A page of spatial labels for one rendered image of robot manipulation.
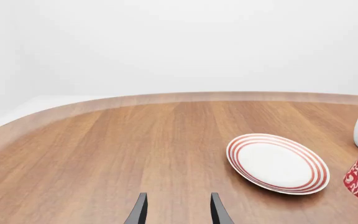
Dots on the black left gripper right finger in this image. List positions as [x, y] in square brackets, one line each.
[220, 213]

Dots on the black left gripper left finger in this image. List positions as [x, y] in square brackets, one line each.
[138, 212]

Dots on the white plate with red rings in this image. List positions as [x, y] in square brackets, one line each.
[277, 164]

